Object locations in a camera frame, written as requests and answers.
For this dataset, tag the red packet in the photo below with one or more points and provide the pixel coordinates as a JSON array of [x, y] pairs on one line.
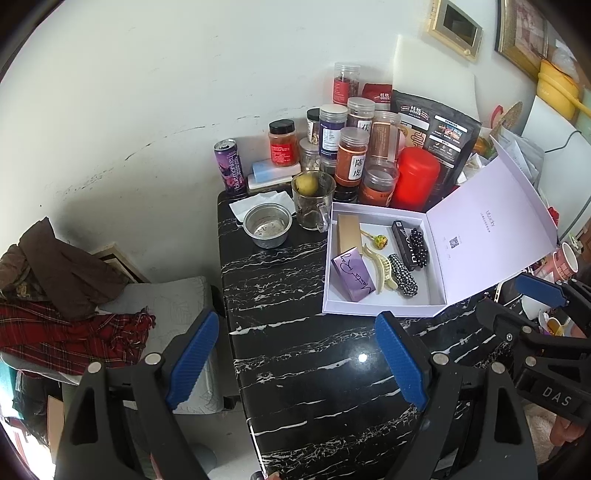
[[376, 97]]

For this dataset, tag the orange peel jar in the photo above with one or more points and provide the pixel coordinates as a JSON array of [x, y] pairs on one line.
[[352, 159]]

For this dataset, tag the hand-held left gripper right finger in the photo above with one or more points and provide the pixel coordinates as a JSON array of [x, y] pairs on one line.
[[401, 360]]

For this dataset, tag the flat white box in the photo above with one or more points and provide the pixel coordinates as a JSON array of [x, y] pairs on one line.
[[268, 184]]

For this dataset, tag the framed picture leaning on wall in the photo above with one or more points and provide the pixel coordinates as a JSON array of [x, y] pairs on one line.
[[120, 265]]

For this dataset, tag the black stand-up pouch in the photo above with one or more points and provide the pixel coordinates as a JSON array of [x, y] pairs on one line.
[[448, 134]]

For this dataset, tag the pink gold rectangular box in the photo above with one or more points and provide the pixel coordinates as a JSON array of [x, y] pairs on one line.
[[351, 235]]

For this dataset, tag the tall brown label jar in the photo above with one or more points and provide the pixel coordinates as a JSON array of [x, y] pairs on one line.
[[385, 136]]

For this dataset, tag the nut jar with dark lid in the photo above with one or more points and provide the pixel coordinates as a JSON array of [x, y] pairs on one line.
[[313, 127]]

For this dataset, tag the gold framed wall panel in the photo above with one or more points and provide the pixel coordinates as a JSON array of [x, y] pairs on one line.
[[455, 23]]

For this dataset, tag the metal bowl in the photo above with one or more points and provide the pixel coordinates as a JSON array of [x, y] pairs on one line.
[[268, 228]]

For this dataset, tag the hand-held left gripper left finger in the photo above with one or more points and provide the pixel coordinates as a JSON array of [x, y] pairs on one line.
[[194, 355]]

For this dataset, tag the black white gingham scrunchie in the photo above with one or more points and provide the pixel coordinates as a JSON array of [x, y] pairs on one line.
[[404, 277]]

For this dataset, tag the yellow pear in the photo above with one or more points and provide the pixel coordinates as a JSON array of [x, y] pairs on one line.
[[307, 183]]

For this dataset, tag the small clear glass jar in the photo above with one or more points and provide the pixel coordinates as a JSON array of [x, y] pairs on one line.
[[310, 157]]

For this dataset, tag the black slim box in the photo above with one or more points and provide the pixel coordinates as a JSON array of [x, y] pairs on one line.
[[401, 237]]

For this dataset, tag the white tissue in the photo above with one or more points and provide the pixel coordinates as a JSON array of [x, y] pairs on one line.
[[244, 205]]

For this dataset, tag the white foam board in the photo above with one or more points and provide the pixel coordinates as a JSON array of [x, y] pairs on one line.
[[434, 69]]

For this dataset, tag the yellow plastic basin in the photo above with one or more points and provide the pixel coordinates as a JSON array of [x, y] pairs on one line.
[[558, 87]]

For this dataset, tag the blue label jar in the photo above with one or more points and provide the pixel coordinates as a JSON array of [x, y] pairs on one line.
[[333, 131]]

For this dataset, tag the cream hair claw clip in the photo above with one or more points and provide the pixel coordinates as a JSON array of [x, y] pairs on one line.
[[385, 272]]

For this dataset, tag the purple drink can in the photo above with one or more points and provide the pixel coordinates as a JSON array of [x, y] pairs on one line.
[[229, 170]]

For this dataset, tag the woven straw fan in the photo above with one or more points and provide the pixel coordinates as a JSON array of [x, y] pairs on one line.
[[510, 117]]

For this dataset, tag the brown jar with clear lid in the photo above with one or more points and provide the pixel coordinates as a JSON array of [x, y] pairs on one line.
[[361, 115]]

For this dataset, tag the pile of clothes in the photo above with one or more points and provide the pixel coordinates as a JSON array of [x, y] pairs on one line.
[[25, 401]]

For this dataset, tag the red jar with black lid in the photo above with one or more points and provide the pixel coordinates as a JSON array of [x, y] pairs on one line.
[[281, 145]]

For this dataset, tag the light blue box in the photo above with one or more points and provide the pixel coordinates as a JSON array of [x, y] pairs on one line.
[[272, 170]]

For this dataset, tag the red plaid blanket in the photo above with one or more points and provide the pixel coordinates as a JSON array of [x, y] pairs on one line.
[[69, 337]]

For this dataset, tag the tall jar of red berries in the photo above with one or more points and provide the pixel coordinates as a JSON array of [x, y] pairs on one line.
[[345, 85]]

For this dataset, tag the dark framed picture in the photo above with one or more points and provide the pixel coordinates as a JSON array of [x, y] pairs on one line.
[[524, 32]]

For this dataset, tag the purple cosmetics box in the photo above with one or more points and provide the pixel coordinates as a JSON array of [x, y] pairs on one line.
[[353, 274]]

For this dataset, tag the cardboard piece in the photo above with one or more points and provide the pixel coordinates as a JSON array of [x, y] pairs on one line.
[[54, 424]]

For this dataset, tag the short orange jar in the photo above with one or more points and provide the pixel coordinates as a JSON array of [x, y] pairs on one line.
[[378, 187]]

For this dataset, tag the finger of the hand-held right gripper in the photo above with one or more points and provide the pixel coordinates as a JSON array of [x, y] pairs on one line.
[[538, 286], [498, 321]]

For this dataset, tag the green lollipop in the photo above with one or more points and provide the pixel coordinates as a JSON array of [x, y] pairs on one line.
[[381, 241]]

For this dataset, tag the clear glass mug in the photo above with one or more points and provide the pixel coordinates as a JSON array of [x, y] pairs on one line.
[[314, 207]]

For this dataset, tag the white hinged gift box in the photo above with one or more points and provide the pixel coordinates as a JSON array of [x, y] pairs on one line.
[[485, 221]]

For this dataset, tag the brown cloth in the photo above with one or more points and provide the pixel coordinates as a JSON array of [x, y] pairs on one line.
[[60, 272]]

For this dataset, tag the red canister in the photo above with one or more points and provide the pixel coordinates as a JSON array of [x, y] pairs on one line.
[[415, 180]]

